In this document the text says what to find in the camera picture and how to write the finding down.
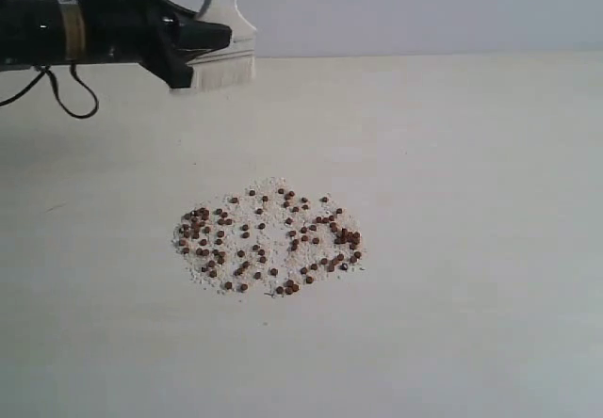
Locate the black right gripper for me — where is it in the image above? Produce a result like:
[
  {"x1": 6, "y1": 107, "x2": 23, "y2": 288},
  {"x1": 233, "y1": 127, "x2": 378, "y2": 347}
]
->
[{"x1": 77, "y1": 0, "x2": 232, "y2": 89}]

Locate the wooden paint brush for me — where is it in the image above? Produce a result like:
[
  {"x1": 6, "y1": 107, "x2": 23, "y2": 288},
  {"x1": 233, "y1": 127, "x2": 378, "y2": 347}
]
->
[{"x1": 171, "y1": 0, "x2": 256, "y2": 94}]

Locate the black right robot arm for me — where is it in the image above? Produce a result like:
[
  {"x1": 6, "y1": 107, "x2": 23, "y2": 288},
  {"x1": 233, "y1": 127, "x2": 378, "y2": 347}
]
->
[{"x1": 1, "y1": 0, "x2": 232, "y2": 89}]

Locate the pile of pellets and grains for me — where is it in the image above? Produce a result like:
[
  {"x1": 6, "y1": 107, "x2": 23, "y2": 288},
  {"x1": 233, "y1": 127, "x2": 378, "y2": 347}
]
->
[{"x1": 171, "y1": 178, "x2": 367, "y2": 297}]

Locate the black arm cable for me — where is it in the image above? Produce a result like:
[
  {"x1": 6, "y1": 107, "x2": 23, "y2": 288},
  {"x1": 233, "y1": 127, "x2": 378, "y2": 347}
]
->
[{"x1": 0, "y1": 62, "x2": 100, "y2": 120}]

